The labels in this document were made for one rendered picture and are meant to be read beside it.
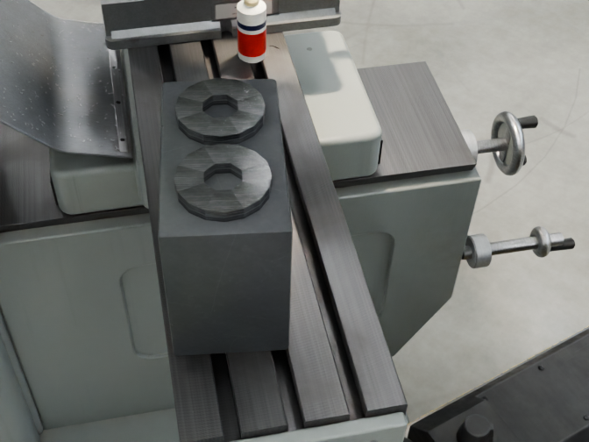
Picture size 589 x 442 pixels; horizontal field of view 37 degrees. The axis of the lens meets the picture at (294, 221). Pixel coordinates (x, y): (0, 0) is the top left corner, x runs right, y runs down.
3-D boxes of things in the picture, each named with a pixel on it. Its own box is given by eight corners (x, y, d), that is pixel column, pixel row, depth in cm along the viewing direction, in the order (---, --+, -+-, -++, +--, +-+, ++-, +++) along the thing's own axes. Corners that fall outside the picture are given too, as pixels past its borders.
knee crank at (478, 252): (564, 235, 165) (572, 213, 160) (578, 259, 161) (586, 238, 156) (453, 252, 161) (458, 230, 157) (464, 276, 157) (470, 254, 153)
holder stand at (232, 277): (275, 199, 107) (277, 67, 92) (289, 351, 92) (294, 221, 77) (175, 203, 106) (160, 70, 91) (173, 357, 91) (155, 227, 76)
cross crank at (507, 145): (511, 143, 168) (524, 95, 160) (535, 186, 161) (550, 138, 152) (432, 153, 166) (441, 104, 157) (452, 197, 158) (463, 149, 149)
